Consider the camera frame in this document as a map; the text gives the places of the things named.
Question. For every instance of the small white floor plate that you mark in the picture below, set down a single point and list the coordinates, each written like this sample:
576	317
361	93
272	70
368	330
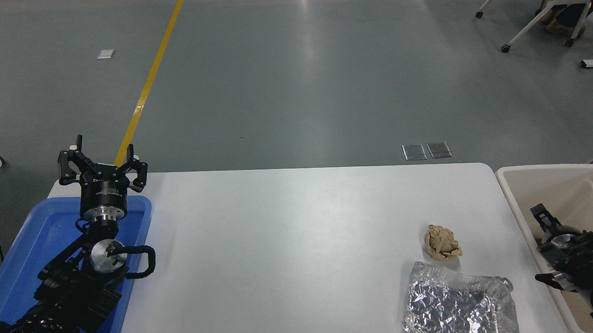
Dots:
106	54

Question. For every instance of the blue plastic tray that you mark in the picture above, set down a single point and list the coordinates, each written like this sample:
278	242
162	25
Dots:
28	245

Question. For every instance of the white-framed wheeled chair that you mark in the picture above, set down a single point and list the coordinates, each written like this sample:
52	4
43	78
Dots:
542	10

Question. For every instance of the seated person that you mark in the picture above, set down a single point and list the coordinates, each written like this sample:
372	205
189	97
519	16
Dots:
575	14

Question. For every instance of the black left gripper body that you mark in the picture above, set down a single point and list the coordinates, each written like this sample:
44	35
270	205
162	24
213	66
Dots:
104	190

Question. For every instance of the foil plate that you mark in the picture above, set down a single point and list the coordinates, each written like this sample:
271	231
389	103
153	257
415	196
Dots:
454	304

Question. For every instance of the large pale bin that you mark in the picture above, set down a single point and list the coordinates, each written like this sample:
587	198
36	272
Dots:
553	187

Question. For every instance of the metal floor plate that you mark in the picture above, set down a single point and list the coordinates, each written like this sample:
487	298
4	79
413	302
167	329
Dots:
439	150
415	152

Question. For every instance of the crumpled tan paper ball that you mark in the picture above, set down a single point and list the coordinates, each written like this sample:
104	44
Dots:
442	242

